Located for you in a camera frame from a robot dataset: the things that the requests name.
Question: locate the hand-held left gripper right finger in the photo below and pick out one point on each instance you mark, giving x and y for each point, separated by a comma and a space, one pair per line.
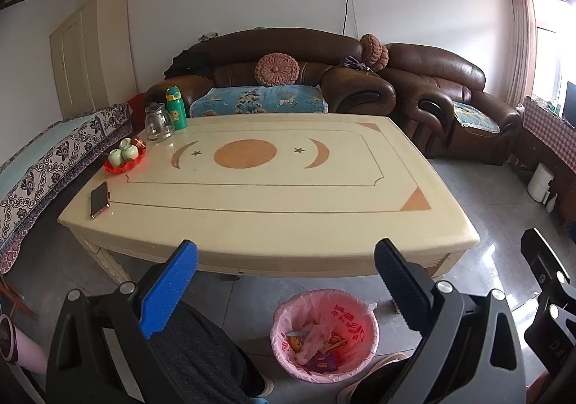
402, 287

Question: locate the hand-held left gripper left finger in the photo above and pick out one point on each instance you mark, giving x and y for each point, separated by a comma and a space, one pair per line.
168, 291

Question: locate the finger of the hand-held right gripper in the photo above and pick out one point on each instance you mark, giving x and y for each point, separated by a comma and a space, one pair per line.
555, 336
542, 260

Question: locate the waste bin with pink bag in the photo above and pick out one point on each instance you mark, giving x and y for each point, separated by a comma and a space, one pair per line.
355, 318

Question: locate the white bottle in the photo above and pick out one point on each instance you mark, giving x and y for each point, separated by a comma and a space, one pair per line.
551, 202

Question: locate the person's left leg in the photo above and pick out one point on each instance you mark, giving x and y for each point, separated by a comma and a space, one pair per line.
207, 354

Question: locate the white appliance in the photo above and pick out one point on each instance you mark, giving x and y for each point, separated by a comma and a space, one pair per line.
538, 182

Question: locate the person's right shoe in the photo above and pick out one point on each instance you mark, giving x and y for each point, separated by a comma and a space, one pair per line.
364, 366

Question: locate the person's shoe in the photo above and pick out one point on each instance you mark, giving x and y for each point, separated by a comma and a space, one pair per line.
364, 366
266, 385

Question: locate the pink-edged smartphone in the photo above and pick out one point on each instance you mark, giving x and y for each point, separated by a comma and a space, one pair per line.
100, 200

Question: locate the cream coffee table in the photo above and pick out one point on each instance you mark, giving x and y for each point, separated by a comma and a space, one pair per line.
270, 215

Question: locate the checkered cloth side table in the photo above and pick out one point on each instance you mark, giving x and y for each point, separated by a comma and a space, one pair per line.
549, 129

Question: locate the red tray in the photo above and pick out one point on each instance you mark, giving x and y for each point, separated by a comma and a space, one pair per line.
126, 166

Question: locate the person's left shoe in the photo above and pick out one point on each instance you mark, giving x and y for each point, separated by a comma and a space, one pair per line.
266, 385

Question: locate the green teacup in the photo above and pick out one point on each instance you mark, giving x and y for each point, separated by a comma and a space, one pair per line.
116, 158
125, 142
130, 152

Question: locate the small red item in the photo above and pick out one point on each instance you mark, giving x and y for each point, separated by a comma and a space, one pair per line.
139, 144

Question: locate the pink bottle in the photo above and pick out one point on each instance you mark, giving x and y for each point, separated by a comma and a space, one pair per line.
24, 348

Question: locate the wooden stool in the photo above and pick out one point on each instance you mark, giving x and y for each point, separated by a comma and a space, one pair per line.
13, 296

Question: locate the blue armchair seat cover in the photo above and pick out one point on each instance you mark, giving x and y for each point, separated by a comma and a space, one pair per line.
476, 116

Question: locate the black monitor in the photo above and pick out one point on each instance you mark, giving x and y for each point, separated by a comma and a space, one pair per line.
570, 102

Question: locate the glass pitcher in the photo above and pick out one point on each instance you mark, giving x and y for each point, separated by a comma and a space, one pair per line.
159, 123

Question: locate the floral covered bench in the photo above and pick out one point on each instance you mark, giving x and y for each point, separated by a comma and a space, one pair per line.
45, 161

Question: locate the green water bottle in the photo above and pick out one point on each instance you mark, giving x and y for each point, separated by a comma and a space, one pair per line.
177, 111

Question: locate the red cloth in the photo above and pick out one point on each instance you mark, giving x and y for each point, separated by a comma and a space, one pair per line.
136, 108

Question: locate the blue printed sofa blanket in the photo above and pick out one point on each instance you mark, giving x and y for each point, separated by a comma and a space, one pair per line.
256, 102

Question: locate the brown leather armchair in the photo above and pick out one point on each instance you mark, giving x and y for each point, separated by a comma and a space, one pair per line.
441, 75

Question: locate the window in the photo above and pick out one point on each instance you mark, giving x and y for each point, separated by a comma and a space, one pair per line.
551, 48

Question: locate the pink curtain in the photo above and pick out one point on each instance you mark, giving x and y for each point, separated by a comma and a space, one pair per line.
519, 39

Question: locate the purple crocheted item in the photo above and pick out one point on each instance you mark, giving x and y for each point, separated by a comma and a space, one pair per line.
355, 63

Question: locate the black garment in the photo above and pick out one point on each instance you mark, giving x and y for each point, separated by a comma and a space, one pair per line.
186, 62

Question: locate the pink round cushion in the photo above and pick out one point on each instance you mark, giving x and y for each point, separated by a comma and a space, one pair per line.
373, 51
277, 69

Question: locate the cream wardrobe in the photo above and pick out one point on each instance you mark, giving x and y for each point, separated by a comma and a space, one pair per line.
92, 53

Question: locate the small grey object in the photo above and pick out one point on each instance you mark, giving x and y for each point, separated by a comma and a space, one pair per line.
209, 36

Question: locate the brown leather sofa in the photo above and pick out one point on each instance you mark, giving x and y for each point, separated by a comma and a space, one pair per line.
279, 40

